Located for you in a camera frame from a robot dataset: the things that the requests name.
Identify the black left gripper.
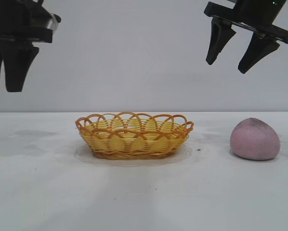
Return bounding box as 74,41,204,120
0,0,54,93

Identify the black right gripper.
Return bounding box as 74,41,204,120
203,0,288,75

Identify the pink peach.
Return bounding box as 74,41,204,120
230,117,281,161

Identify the yellow woven wicker basket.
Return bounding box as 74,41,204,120
75,111,195,161

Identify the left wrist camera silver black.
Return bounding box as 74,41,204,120
43,9,62,33

